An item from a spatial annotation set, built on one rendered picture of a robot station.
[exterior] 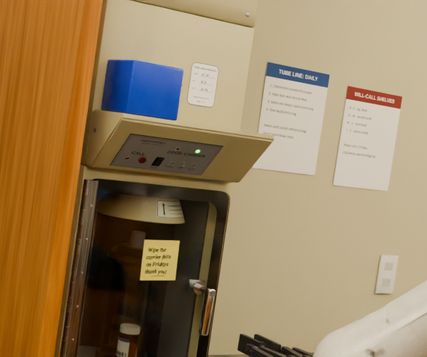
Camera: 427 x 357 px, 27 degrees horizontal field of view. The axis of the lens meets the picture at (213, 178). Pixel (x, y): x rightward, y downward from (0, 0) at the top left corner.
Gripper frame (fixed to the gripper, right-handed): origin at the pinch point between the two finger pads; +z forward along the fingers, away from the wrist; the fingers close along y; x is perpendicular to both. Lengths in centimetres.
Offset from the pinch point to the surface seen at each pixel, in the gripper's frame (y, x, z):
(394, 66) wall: -83, -64, 66
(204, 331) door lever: 0.5, 1.5, 16.4
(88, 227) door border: 25.3, -15.4, 21.3
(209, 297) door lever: 0.7, -4.8, 16.4
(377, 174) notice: -84, -33, 66
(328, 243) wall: -70, -12, 66
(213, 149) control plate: 6.8, -32.5, 13.9
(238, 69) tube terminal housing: -2, -48, 23
